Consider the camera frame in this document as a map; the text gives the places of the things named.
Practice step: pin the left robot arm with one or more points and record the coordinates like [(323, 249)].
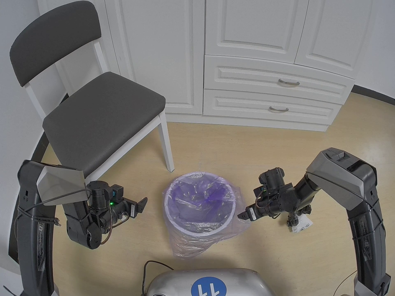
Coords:
[(31, 227)]

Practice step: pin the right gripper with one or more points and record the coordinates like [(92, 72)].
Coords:
[(260, 211)]

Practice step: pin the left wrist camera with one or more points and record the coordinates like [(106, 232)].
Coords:
[(117, 191)]

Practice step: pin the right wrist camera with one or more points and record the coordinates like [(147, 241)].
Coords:
[(259, 193)]

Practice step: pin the purple plastic bag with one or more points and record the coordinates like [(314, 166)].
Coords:
[(200, 196)]

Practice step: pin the grey and white chair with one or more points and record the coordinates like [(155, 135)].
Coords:
[(101, 116)]

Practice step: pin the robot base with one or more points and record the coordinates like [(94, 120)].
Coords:
[(172, 284)]

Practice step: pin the white wardrobe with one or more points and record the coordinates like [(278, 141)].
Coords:
[(253, 17)]

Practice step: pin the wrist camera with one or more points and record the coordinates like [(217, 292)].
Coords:
[(117, 191), (259, 193)]

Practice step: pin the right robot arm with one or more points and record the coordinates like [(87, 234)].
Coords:
[(339, 177)]

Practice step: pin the white trash bin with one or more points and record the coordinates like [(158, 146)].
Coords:
[(200, 232)]

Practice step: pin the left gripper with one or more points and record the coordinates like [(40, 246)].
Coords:
[(122, 211)]

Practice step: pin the black plastic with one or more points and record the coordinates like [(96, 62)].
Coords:
[(292, 219)]

